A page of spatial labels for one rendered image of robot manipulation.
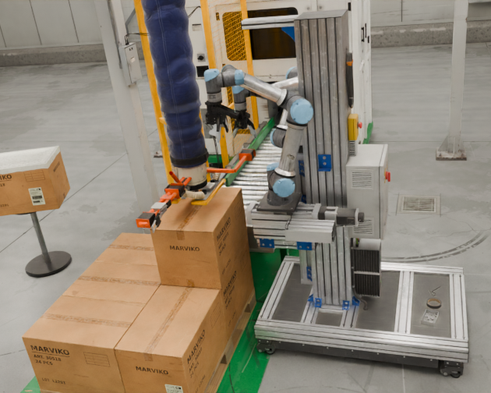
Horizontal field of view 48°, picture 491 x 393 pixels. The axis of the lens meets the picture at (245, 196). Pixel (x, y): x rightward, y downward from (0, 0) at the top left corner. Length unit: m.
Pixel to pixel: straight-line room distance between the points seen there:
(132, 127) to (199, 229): 1.76
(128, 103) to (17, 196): 1.16
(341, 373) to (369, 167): 1.27
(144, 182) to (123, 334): 2.02
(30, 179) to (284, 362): 2.44
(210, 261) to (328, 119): 1.07
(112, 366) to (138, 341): 0.21
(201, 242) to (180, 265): 0.24
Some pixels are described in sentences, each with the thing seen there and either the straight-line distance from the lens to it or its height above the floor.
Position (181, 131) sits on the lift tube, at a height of 1.48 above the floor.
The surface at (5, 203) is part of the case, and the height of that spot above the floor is 0.72.
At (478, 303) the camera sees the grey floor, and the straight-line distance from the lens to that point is 4.20.
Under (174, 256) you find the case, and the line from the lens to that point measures 3.39.
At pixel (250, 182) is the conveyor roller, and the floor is 0.55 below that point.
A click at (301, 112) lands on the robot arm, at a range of 2.87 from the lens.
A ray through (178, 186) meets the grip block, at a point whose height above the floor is 1.20.
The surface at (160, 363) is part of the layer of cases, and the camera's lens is 3.08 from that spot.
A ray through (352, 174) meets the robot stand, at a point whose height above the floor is 1.18.
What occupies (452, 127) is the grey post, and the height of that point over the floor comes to 0.33.
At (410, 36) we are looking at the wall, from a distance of 12.19.
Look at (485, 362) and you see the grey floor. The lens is 3.75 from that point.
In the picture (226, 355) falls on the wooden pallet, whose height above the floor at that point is 0.08.
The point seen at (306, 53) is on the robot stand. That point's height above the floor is 1.85.
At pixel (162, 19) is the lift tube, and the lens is 3.07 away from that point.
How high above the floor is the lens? 2.46
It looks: 25 degrees down
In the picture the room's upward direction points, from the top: 7 degrees counter-clockwise
